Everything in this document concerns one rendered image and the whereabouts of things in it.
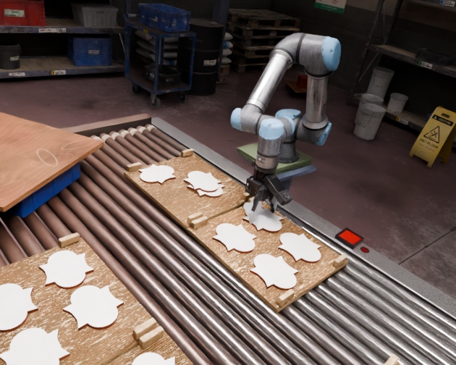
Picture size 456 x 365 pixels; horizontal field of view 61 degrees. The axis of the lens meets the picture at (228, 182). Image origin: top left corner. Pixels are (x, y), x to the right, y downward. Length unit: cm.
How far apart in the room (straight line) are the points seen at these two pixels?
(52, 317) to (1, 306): 12
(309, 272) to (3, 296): 84
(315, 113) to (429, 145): 320
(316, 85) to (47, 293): 120
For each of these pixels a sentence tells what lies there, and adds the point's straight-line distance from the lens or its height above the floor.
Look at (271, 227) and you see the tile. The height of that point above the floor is 95.
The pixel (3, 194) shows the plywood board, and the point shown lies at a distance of 131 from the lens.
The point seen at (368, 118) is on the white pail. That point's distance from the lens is 497.
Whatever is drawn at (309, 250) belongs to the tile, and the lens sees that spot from 132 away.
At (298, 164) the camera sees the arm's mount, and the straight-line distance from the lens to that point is 194.
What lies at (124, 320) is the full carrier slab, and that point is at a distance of 104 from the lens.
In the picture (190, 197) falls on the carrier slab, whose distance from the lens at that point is 146.
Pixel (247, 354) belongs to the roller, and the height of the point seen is 92.
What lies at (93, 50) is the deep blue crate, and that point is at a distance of 565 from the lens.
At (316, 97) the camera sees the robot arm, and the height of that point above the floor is 127.
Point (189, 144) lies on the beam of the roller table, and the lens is 189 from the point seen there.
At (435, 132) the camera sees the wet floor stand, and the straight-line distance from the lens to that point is 484.
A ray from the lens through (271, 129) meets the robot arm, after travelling 123.
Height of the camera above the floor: 175
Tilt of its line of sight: 31 degrees down
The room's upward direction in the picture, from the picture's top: 10 degrees clockwise
